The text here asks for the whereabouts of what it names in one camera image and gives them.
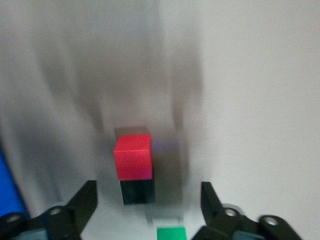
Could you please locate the black cube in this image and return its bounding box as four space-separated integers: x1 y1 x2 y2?
119 178 157 206

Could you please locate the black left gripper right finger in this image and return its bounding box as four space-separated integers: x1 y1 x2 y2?
190 181 305 240

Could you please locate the red cube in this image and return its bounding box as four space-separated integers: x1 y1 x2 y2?
113 134 154 181

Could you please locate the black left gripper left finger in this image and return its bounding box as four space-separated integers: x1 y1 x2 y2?
0 179 98 240

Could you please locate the green cube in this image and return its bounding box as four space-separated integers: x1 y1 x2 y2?
156 226 188 240

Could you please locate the blue plastic storage bin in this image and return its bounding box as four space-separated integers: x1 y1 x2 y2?
0 142 29 219

